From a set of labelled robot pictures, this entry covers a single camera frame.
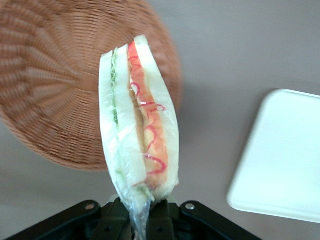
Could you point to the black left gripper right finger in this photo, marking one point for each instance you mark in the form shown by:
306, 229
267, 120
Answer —
161, 222

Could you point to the beige rectangular tray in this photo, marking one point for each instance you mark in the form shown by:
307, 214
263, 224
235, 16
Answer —
282, 160

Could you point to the plastic sandwich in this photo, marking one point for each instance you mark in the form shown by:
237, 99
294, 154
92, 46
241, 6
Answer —
125, 120

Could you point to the round brown wicker basket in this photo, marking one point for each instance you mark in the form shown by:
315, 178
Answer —
50, 87

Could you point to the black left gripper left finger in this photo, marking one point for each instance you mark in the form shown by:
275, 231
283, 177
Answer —
115, 222

